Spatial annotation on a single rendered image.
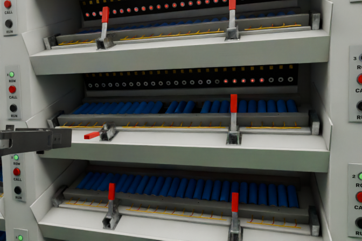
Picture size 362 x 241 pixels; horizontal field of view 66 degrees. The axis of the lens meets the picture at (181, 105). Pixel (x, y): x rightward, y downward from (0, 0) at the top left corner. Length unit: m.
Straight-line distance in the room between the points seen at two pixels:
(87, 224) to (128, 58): 0.38
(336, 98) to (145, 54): 0.35
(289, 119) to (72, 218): 0.52
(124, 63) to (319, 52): 0.36
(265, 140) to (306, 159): 0.07
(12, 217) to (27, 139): 0.46
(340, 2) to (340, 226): 0.37
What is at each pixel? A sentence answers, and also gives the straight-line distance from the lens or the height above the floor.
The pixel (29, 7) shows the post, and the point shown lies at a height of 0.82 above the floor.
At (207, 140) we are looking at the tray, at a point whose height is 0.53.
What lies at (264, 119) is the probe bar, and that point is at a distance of 0.58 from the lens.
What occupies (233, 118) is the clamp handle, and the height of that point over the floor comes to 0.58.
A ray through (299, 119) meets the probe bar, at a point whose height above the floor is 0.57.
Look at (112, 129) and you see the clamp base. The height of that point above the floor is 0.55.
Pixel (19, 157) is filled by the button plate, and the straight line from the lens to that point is 0.75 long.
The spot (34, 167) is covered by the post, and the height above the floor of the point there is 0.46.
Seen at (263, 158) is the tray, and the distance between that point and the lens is 0.53.
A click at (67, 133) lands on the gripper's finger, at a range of 0.48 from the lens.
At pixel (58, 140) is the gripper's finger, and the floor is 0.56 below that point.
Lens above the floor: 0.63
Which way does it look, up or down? 3 degrees down
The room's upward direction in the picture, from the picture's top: 1 degrees counter-clockwise
